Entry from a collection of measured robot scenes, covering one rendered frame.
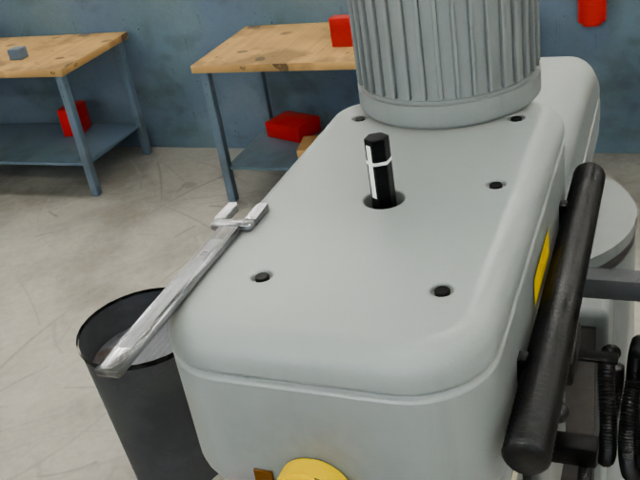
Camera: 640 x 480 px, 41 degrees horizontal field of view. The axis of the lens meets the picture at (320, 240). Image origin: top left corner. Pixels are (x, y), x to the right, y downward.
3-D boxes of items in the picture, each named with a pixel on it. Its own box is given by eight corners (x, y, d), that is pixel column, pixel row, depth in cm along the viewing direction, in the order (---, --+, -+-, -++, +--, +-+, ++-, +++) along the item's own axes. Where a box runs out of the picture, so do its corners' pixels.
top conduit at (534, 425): (550, 481, 59) (550, 444, 58) (491, 471, 61) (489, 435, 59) (605, 189, 95) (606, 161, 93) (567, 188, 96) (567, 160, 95)
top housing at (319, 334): (493, 546, 60) (481, 370, 53) (178, 486, 70) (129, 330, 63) (570, 225, 97) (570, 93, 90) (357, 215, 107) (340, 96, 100)
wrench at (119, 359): (132, 382, 57) (129, 371, 57) (84, 375, 58) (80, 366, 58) (269, 210, 76) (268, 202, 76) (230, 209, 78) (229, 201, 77)
